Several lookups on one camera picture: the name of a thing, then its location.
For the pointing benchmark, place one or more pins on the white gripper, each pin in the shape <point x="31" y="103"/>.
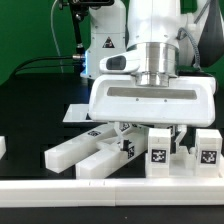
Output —
<point x="143" y="88"/>

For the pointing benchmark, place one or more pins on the white tagged block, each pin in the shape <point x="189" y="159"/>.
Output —
<point x="124" y="126"/>

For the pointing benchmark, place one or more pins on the white chair seat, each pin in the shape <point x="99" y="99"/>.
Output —
<point x="182" y="164"/>

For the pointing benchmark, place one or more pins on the white long front beam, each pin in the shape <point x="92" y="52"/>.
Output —
<point x="106" y="161"/>

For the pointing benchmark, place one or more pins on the white long beam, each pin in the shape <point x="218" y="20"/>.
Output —
<point x="67" y="154"/>
<point x="106" y="161"/>

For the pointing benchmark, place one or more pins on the white long back beam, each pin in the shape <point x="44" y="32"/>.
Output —
<point x="67" y="154"/>

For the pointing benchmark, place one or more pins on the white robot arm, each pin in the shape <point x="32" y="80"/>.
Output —
<point x="197" y="38"/>

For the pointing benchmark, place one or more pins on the white L-shaped fence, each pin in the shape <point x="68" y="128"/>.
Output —
<point x="112" y="192"/>

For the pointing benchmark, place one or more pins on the white marker tag board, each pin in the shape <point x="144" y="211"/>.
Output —
<point x="77" y="113"/>

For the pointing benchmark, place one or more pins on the white block at left edge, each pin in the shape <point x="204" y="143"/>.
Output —
<point x="2" y="146"/>

